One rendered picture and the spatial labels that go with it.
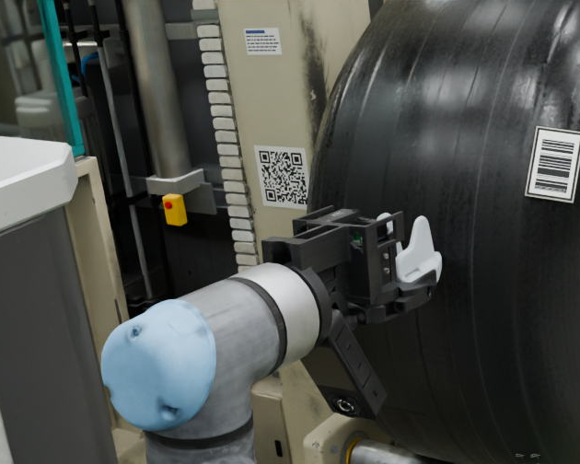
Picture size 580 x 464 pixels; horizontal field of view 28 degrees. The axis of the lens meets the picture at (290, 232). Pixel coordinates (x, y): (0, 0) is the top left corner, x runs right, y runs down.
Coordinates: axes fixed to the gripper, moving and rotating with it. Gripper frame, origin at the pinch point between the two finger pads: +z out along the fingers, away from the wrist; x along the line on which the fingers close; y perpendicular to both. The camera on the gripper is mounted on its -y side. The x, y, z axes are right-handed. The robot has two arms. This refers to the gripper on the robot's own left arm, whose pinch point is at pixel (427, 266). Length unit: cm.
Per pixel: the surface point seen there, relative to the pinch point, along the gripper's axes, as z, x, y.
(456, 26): 11.6, 2.8, 19.5
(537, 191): 3.5, -8.9, 6.5
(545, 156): 4.8, -9.1, 9.1
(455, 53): 9.1, 1.6, 17.3
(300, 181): 19.7, 29.1, 1.6
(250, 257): 22.0, 39.7, -9.1
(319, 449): 11.6, 23.1, -27.2
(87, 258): 9, 55, -7
